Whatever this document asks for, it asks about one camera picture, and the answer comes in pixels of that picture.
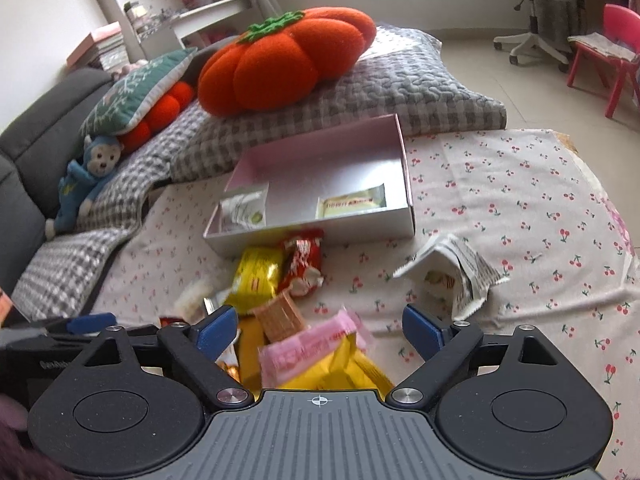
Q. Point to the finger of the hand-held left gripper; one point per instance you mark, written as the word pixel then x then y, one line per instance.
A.
pixel 90 323

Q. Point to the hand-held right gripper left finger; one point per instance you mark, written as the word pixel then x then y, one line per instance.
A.
pixel 218 332

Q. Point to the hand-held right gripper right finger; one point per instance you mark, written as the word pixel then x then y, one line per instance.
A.
pixel 422 332

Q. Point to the orange yellow snack packet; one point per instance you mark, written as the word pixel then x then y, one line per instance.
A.
pixel 248 355

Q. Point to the clear rice cracker packet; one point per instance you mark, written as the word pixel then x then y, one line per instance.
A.
pixel 192 300

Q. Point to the red snack packet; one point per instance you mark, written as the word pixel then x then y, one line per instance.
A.
pixel 172 320
pixel 302 260

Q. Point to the brown waffle snack packet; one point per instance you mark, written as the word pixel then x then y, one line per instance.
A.
pixel 280 315

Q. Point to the white triangular printed packet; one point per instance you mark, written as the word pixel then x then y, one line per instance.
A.
pixel 450 260

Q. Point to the pink snack packet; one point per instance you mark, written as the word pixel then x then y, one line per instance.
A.
pixel 305 350

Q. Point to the white green snack packet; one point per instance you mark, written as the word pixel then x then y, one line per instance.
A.
pixel 245 207

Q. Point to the cream snack bar packet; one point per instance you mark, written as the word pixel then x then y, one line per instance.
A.
pixel 350 205

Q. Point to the pink cardboard box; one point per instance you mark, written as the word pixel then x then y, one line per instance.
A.
pixel 310 170

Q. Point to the person's left forearm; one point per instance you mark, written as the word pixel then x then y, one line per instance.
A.
pixel 15 450

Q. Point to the grey checkered blanket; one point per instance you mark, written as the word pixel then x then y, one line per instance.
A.
pixel 75 260

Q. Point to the blue monkey plush toy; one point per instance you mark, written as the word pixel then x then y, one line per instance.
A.
pixel 80 185

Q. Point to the cherry print bed sheet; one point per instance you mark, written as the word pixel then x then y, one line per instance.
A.
pixel 525 210

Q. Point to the grey sofa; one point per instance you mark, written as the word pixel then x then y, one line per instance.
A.
pixel 30 130

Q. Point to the small orange pumpkin cushion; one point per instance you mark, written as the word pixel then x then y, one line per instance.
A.
pixel 165 110

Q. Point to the green leaf print cushion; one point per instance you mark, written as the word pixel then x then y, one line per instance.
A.
pixel 135 90

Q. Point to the grey checkered folded quilt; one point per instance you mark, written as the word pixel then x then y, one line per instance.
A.
pixel 400 95

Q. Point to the large orange pumpkin cushion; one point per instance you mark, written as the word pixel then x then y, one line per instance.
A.
pixel 280 60

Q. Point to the stack of books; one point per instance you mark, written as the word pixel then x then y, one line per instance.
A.
pixel 100 42

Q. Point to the printed chair cushion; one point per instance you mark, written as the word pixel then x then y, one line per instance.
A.
pixel 600 44

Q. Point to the pink child chair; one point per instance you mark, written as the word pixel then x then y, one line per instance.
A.
pixel 617 25

